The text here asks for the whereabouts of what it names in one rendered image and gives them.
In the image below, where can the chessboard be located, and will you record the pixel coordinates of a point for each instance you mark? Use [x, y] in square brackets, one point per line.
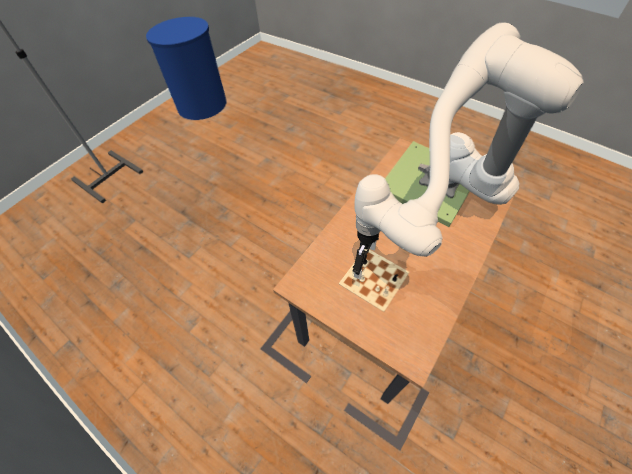
[378, 271]

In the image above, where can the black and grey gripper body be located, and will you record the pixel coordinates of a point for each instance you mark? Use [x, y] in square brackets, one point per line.
[366, 240]

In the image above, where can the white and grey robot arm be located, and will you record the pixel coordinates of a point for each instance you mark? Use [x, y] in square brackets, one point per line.
[533, 79]

